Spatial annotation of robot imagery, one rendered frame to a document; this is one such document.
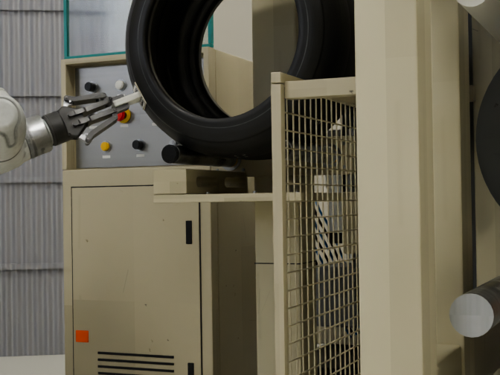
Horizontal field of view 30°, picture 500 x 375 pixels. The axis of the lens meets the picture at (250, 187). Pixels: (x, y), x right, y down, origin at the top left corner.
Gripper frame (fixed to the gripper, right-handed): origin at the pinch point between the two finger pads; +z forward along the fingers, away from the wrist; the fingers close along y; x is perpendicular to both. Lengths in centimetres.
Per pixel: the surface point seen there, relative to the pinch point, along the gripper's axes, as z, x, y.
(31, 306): -5, -288, -25
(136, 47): 6.8, 5.1, -9.7
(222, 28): 143, -232, -110
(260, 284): 20, -34, 49
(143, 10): 11.2, 9.4, -16.3
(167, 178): 0.7, -1.7, 20.9
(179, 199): 0.8, -1.6, 26.7
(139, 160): 21, -82, -11
